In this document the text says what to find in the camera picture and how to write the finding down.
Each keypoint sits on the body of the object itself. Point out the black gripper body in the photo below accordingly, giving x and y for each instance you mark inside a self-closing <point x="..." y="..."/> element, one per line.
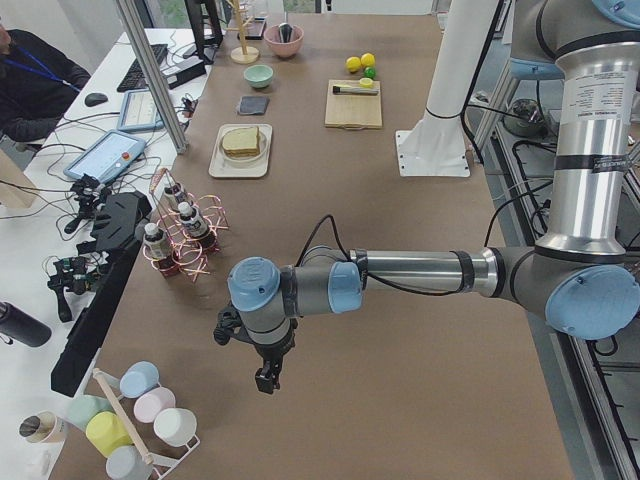
<point x="271" y="353"/>

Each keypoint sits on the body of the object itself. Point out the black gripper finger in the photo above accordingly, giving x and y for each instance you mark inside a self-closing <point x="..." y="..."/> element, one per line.
<point x="274" y="374"/>
<point x="262" y="379"/>

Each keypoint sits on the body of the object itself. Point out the white bread sandwich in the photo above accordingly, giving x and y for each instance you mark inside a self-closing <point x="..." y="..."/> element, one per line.
<point x="242" y="142"/>

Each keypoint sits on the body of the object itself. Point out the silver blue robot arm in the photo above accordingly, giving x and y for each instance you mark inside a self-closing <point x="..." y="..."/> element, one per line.
<point x="572" y="277"/>

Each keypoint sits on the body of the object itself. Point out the white rabbit print tray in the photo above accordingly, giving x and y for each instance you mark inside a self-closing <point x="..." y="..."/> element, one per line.
<point x="223" y="166"/>

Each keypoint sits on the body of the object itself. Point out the white cup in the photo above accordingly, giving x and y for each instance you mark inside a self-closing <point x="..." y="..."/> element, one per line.
<point x="175" y="426"/>

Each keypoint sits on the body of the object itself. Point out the pink cup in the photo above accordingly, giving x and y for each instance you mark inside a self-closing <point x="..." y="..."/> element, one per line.
<point x="148" y="406"/>

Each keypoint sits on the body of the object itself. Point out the blue cup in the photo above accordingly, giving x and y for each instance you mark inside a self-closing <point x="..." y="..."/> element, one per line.
<point x="140" y="378"/>

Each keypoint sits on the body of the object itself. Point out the bottle with white label middle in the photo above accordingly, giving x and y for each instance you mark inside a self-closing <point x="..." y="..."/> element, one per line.
<point x="193" y="222"/>

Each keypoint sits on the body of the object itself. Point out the grey cup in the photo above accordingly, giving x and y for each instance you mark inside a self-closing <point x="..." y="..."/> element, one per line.
<point x="126" y="463"/>

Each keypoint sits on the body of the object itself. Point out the bottle with white cap front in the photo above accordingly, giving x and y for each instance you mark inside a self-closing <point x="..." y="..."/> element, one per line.
<point x="156" y="241"/>

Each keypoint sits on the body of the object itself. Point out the yellow cup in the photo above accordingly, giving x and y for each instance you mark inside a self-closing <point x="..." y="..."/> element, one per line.
<point x="106" y="433"/>

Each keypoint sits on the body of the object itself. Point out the dark glass bottle in rack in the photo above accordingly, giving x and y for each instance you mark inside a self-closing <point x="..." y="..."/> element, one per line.
<point x="175" y="194"/>

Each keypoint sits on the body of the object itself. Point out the mint green cup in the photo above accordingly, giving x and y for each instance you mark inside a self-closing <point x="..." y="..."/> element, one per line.
<point x="84" y="408"/>

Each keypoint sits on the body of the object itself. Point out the black long bar device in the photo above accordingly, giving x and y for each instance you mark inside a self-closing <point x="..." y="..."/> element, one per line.
<point x="115" y="232"/>

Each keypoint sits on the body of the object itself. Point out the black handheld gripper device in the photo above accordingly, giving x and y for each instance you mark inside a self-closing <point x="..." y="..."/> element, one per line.
<point x="72" y="275"/>

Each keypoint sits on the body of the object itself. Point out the paper cup with metal insert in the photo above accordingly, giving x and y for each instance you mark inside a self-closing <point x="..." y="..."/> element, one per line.
<point x="43" y="427"/>

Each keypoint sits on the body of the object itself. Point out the dark grey cloth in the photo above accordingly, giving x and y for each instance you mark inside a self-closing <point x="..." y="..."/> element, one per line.
<point x="250" y="105"/>

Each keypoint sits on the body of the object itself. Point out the black thermos bottle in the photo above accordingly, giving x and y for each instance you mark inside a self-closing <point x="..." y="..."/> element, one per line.
<point x="16" y="325"/>

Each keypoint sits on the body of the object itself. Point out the wooden cutting board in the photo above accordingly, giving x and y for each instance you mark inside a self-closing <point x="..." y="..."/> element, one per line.
<point x="353" y="111"/>

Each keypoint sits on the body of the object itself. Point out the blue teach pendant tablet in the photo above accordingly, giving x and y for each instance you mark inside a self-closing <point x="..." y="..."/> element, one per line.
<point x="108" y="157"/>

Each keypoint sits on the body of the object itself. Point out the mint green bowl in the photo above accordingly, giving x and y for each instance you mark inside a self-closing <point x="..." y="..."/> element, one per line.
<point x="258" y="76"/>

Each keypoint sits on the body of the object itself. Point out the halved lime on board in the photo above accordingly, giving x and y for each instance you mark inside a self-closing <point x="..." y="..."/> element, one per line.
<point x="366" y="82"/>

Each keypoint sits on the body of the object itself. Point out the green lime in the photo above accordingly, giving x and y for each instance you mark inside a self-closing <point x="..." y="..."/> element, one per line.
<point x="370" y="72"/>

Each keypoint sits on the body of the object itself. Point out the wooden mug tree stand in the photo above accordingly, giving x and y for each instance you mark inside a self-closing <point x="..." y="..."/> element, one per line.
<point x="244" y="54"/>

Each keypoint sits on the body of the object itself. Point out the yellow lemon right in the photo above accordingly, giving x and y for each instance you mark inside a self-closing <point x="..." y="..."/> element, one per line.
<point x="367" y="60"/>

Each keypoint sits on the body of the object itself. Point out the black computer mouse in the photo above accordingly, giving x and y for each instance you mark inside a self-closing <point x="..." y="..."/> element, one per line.
<point x="95" y="99"/>

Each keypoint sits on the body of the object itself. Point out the person in dark jacket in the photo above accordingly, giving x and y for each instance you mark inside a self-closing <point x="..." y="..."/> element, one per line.
<point x="38" y="85"/>

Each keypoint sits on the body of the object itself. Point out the rose gold wire bottle rack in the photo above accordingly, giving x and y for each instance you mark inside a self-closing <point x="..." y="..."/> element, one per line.
<point x="188" y="256"/>

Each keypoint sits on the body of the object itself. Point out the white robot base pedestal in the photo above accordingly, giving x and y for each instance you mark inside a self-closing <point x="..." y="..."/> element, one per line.
<point x="435" y="146"/>

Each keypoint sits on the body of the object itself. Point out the black handled knife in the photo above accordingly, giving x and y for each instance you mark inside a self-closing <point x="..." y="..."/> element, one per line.
<point x="350" y="90"/>

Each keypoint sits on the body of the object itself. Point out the aluminium frame post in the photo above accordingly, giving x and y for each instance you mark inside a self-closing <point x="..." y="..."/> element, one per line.
<point x="157" y="83"/>

